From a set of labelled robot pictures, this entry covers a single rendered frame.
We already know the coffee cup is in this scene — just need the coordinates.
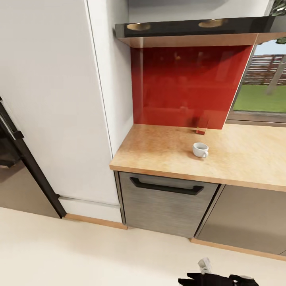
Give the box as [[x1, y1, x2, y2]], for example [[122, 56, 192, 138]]
[[193, 143, 209, 159]]

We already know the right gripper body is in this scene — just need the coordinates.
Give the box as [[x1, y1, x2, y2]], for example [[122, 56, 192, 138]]
[[196, 273, 222, 286]]

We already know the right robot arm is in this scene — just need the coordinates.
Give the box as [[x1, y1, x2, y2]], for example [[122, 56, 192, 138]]
[[178, 257, 259, 286]]

